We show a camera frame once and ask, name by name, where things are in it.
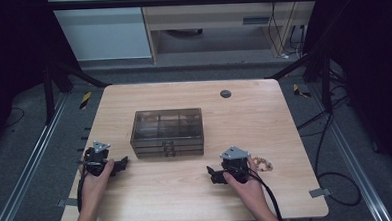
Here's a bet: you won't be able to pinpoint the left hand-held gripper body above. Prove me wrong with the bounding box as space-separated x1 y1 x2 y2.
79 139 113 179

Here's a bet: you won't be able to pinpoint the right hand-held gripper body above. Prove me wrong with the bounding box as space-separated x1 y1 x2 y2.
219 145 253 185

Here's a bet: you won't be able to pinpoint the transparent grey drawer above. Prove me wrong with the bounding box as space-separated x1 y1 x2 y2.
130 136 206 149
135 149 206 160
133 143 206 155

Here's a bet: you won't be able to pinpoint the beaded bracelet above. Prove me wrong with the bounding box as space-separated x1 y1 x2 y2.
252 154 274 173

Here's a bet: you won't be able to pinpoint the transparent grey drawer box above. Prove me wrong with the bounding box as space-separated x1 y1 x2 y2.
128 107 206 160

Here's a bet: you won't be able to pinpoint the person's right hand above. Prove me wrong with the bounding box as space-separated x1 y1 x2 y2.
221 155 268 214

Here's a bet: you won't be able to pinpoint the person's left hand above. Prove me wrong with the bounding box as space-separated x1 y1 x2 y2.
79 158 118 213

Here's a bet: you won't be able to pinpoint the grey tape strip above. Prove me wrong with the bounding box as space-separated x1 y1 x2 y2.
55 197 79 209
308 187 333 200

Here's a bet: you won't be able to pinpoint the black metal stand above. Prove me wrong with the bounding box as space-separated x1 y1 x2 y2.
41 57 112 125
263 47 336 115

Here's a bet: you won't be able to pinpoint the white cabinet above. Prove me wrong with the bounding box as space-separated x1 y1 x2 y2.
46 0 153 64

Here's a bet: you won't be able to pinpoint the black curtain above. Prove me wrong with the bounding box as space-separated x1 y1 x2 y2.
299 0 392 189
0 0 86 157

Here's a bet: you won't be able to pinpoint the light wooden desk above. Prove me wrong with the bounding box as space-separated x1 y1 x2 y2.
138 0 325 65

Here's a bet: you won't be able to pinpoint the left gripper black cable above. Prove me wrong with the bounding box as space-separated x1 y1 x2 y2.
74 160 93 214

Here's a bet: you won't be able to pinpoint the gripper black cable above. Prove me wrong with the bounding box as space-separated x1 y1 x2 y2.
74 160 93 214
248 166 286 221

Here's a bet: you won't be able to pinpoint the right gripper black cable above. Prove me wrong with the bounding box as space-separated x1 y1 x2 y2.
248 166 286 221

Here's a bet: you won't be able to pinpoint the yellow-handled tool on floor left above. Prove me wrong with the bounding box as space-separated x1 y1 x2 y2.
78 91 94 111

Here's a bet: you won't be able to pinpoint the yellow-handled tool on floor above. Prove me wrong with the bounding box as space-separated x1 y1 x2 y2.
78 91 94 111
292 82 313 99

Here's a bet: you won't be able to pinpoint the aluminium floor rail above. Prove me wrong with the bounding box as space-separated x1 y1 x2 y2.
0 91 74 221
310 81 392 221

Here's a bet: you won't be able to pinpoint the looped black floor cable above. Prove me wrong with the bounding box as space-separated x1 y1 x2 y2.
312 111 363 209

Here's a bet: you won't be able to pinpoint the thin black floor cable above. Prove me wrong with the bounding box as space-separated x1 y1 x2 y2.
3 105 27 129

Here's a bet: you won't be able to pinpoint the yellow-handled tool on floor right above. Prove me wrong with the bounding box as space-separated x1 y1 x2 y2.
292 82 313 99

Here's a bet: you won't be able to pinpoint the hanging black cables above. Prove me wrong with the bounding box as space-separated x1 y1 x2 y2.
266 0 309 60

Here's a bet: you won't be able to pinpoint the black horizontal frame bar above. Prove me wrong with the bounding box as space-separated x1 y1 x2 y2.
46 0 321 13

